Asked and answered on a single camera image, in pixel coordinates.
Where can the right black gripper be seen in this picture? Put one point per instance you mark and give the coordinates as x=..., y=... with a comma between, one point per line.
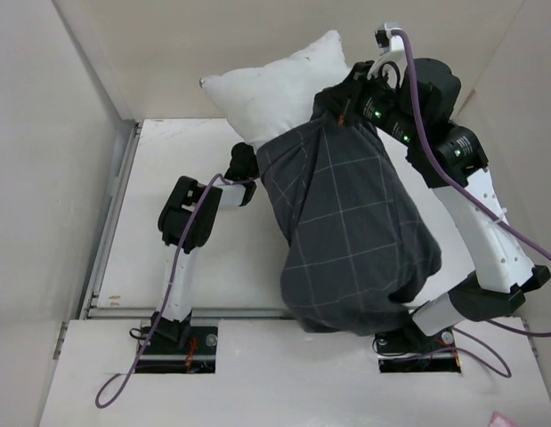
x=352, y=88

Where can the white pillow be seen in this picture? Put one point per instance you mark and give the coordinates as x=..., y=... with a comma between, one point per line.
x=262, y=103

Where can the dark grey checked pillowcase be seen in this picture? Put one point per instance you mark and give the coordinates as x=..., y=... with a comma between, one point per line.
x=358, y=248

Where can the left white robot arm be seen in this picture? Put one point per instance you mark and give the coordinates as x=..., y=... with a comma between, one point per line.
x=185, y=224

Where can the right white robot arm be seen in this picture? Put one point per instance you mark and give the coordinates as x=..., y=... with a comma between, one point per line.
x=453, y=164

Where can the pink object at corner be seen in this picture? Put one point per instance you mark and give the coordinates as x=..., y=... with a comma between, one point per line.
x=499, y=420

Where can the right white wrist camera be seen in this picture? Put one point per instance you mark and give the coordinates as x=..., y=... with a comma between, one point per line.
x=391, y=45

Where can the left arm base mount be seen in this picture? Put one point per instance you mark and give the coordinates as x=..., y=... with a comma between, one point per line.
x=196, y=356

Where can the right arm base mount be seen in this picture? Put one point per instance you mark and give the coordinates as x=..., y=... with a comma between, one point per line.
x=408, y=350

